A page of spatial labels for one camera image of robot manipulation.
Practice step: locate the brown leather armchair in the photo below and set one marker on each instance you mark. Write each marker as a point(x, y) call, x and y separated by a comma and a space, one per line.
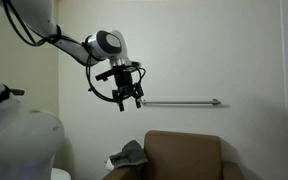
point(180, 156)

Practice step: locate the metal towel bar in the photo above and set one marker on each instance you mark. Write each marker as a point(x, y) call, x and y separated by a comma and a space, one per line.
point(180, 102)

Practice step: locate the small white object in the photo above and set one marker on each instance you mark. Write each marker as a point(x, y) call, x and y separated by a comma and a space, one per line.
point(109, 165)

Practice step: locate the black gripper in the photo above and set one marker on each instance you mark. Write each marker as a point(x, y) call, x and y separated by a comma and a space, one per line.
point(124, 83)

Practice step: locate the white toilet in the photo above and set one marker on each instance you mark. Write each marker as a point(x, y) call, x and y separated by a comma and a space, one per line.
point(60, 174)

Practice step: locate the gray towel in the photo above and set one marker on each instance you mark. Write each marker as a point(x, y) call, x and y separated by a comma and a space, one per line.
point(130, 155)

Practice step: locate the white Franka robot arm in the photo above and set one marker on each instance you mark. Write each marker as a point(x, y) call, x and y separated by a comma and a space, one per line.
point(17, 140)

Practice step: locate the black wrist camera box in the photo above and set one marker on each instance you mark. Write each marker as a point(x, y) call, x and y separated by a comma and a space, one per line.
point(104, 75)

